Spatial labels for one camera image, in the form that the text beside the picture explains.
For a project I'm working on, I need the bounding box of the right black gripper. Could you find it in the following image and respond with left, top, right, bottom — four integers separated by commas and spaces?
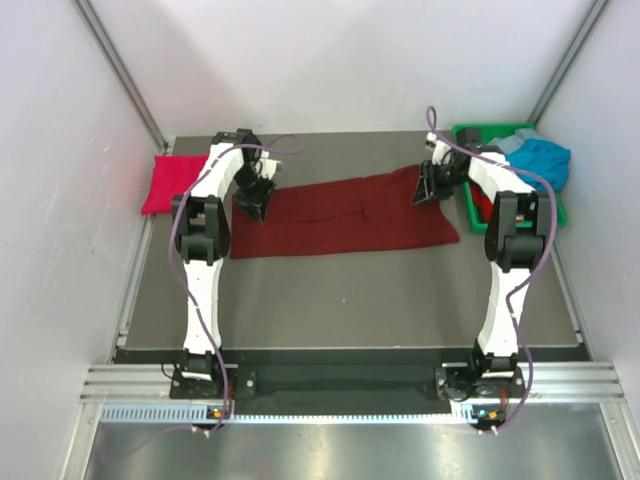
412, 160, 472, 205

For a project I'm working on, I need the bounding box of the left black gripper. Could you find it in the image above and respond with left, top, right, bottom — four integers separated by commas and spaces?
233, 163, 275, 223

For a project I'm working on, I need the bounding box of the dark maroon t-shirt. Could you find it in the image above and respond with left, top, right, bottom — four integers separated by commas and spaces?
231, 165, 460, 259

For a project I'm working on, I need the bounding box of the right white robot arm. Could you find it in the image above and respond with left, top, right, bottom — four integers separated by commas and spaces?
412, 129, 557, 402

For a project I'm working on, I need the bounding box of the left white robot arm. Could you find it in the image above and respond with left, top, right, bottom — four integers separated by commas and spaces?
169, 128, 280, 400

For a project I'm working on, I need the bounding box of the red t-shirt in bin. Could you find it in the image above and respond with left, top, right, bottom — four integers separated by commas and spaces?
470, 183, 493, 223

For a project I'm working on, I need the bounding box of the green plastic bin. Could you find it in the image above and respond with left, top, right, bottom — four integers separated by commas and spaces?
452, 122, 568, 234

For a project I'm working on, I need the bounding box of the folded bright red t-shirt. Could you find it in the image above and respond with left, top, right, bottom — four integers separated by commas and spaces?
140, 155, 208, 216

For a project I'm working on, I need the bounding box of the grey t-shirt in bin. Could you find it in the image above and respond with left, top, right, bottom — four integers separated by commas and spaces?
489, 128, 543, 155

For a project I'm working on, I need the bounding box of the blue t-shirt in bin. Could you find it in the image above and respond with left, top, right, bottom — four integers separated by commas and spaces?
506, 139, 571, 191

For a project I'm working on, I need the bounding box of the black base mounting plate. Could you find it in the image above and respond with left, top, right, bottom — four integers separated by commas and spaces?
169, 364, 524, 401

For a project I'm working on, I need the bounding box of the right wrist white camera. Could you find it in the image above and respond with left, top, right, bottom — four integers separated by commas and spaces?
425, 131, 451, 166

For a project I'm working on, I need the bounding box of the wrist white camera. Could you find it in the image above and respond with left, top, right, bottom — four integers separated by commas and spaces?
425, 131, 451, 166
256, 158, 281, 180

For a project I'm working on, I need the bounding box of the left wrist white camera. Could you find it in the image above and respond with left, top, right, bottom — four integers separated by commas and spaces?
256, 158, 281, 180

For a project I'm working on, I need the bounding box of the grey slotted cable duct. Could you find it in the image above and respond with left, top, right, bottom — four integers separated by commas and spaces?
100, 403, 498, 425

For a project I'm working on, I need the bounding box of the right aluminium corner post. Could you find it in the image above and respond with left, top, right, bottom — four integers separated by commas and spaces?
527, 0, 612, 125

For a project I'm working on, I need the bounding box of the aluminium corner post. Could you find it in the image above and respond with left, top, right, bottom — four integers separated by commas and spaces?
527, 0, 612, 125
71, 0, 169, 152

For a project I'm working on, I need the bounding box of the aluminium front rail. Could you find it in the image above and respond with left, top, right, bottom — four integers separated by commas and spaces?
80, 362, 624, 403

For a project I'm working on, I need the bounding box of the left aluminium corner post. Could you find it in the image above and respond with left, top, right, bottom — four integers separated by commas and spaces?
71, 0, 169, 152

